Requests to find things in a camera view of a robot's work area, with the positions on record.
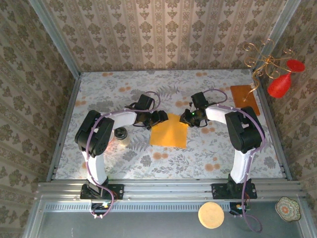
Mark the orange square paper sheet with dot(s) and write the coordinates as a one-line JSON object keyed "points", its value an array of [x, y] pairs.
{"points": [[168, 134]]}

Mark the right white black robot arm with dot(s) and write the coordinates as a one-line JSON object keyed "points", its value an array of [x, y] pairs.
{"points": [[239, 168]]}

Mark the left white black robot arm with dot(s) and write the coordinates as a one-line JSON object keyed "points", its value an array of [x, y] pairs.
{"points": [[100, 163]]}

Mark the glass jar with black lid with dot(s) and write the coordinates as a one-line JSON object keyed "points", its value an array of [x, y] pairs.
{"points": [[121, 138]]}

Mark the floral table cover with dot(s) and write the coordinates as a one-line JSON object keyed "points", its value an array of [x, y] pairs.
{"points": [[138, 79]]}

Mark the brown wooden board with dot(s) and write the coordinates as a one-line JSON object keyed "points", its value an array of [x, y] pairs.
{"points": [[244, 95]]}

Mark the red wine glass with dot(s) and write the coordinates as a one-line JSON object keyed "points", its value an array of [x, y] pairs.
{"points": [[280, 85]]}

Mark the small controller board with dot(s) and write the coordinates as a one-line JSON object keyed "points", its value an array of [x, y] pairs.
{"points": [[100, 206], [239, 207]]}

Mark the round cork coaster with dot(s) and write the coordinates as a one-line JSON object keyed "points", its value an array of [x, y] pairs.
{"points": [[211, 215]]}

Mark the small patterned dish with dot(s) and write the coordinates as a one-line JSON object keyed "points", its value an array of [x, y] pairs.
{"points": [[287, 209]]}

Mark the wide aluminium base rail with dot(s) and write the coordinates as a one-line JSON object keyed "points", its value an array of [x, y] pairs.
{"points": [[168, 189]]}

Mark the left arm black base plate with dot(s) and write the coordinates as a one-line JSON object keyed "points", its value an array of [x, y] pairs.
{"points": [[119, 192]]}

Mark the aluminium table side rail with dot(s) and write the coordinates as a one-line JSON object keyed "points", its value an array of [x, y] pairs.
{"points": [[67, 111], [272, 124]]}

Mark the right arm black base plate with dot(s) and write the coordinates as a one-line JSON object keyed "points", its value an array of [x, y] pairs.
{"points": [[218, 191]]}

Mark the aluminium corner post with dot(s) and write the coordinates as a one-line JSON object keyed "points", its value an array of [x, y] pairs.
{"points": [[55, 37], [281, 24]]}

